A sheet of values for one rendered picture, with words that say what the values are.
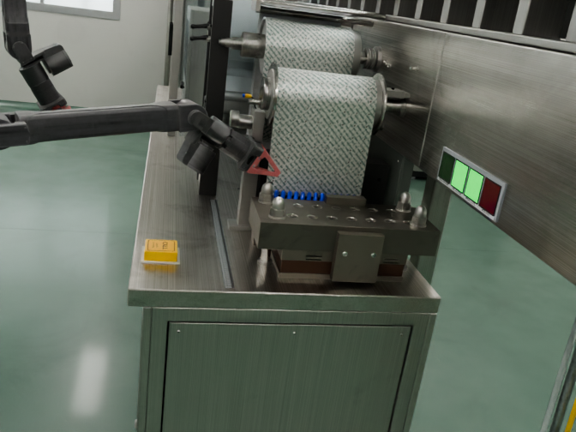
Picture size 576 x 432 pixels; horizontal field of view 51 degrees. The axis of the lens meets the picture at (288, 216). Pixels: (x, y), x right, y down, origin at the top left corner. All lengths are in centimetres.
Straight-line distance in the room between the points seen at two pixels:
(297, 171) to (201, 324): 42
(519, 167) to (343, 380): 63
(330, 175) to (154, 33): 559
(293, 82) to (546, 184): 63
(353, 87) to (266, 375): 67
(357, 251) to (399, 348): 25
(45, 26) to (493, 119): 621
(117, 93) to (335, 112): 572
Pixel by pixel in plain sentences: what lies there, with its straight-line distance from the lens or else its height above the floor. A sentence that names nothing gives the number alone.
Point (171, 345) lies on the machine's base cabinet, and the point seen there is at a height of 77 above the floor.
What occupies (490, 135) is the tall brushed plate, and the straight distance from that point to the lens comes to 114.
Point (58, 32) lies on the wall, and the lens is 701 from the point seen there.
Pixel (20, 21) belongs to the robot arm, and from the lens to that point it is 170.
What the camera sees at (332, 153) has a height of 114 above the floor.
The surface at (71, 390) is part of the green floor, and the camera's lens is 246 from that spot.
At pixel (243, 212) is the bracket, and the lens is 151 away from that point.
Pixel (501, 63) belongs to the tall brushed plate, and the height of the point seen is 140.
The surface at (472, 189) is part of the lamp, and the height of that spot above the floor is 118.
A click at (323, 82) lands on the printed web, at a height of 129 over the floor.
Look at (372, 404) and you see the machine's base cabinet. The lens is 146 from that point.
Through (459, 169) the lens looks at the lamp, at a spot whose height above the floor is 120.
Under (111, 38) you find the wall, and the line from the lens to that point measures 695.
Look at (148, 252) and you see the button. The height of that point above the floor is 92.
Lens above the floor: 146
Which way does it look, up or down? 20 degrees down
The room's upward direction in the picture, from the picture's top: 8 degrees clockwise
